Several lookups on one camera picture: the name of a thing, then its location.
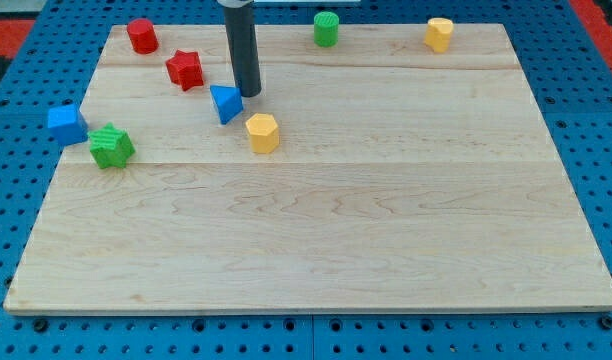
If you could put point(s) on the yellow hexagon block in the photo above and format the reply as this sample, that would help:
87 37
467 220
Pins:
263 133

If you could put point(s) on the light wooden board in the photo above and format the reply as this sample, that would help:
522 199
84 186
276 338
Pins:
405 182

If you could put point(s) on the blue triangle block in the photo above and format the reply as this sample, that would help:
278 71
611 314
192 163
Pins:
227 101

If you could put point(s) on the green cylinder block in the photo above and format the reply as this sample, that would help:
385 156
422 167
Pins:
326 26

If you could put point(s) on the red star block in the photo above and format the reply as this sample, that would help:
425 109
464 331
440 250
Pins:
185 70

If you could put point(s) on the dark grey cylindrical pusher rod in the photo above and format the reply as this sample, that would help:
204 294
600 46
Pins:
239 23

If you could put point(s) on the green star block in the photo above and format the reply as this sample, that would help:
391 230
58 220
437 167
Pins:
110 147

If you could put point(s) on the yellow heart block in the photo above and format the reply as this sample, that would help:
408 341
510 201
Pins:
438 34

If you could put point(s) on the red cylinder block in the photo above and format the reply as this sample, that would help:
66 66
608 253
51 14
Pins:
142 36

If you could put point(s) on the blue cube block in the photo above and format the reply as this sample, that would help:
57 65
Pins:
67 125

